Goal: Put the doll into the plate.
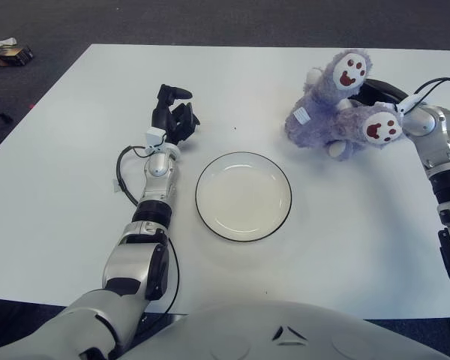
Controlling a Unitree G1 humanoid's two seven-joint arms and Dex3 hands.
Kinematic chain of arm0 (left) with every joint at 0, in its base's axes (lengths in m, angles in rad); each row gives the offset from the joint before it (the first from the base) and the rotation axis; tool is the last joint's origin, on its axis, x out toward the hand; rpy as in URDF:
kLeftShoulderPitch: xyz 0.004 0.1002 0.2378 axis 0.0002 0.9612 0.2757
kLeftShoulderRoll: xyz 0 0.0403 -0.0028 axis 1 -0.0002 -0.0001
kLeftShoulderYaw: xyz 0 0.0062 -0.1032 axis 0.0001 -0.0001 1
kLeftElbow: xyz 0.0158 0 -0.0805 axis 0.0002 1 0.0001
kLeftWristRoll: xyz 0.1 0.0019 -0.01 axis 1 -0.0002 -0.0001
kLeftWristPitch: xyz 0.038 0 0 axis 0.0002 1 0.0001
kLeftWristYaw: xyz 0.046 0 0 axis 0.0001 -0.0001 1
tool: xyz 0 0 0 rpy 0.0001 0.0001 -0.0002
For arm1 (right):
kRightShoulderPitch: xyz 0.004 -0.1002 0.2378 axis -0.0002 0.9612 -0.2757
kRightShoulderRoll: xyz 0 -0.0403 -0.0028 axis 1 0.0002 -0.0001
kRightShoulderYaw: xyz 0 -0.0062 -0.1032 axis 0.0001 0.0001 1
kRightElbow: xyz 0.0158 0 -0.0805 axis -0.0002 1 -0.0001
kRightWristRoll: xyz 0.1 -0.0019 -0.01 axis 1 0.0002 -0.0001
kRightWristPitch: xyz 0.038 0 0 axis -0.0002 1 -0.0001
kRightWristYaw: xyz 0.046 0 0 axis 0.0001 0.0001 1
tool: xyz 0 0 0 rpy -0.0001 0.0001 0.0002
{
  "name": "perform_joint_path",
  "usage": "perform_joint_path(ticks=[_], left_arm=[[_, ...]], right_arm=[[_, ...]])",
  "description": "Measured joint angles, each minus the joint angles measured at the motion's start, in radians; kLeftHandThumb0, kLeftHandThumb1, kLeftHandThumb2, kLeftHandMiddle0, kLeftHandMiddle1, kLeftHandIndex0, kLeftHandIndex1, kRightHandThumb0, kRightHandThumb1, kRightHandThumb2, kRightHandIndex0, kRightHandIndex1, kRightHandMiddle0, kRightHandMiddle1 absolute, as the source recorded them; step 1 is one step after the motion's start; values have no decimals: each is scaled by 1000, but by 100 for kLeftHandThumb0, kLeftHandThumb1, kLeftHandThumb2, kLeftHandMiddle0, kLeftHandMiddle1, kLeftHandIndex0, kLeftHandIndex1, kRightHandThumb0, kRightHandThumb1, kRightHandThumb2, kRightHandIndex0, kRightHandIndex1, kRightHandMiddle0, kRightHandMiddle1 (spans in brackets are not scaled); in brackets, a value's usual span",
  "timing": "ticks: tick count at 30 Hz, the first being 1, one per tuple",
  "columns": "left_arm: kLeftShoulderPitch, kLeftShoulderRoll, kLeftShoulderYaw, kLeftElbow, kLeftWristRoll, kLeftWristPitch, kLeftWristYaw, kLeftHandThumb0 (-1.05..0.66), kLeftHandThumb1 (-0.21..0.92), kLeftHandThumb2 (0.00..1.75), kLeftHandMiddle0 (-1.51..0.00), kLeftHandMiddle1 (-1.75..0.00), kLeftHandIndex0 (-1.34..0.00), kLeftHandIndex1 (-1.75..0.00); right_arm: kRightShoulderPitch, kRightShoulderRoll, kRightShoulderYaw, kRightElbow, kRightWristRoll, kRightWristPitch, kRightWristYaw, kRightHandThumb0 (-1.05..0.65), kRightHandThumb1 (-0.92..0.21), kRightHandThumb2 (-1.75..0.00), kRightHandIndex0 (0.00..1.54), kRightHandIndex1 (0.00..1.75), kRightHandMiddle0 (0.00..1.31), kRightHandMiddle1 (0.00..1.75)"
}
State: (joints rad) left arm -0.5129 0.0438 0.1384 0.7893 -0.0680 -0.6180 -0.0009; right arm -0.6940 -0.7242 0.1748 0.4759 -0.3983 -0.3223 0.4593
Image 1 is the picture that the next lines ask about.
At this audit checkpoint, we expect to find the white plate with black rim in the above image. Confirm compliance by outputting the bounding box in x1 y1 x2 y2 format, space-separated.
194 151 294 243

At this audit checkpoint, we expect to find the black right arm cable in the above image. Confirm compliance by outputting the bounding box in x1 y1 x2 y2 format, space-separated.
397 76 450 113

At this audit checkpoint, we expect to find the grey robot torso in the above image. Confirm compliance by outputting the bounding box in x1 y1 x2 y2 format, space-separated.
115 299 450 360

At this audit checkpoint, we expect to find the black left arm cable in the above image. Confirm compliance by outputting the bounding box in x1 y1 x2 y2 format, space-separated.
110 145 181 314

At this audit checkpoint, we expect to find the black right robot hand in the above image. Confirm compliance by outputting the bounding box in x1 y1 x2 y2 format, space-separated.
346 78 408 113

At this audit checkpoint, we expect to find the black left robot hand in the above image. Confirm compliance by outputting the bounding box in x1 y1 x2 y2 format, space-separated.
151 83 202 146

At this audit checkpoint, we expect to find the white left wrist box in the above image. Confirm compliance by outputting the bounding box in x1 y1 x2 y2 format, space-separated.
145 127 167 148

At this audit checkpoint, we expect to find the dark box on floor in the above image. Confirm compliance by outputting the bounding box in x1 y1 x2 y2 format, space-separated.
0 43 35 68

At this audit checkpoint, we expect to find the purple plush bunny doll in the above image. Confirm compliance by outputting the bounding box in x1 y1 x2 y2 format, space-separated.
283 48 405 162

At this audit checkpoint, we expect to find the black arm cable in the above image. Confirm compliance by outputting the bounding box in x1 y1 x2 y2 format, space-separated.
110 145 181 314
397 76 450 113

